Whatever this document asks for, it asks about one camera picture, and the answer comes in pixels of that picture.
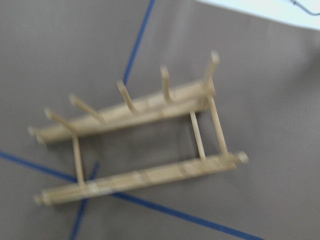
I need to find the wooden dish rack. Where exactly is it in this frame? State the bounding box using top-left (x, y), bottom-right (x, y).
top-left (26, 49), bottom-right (250, 206)

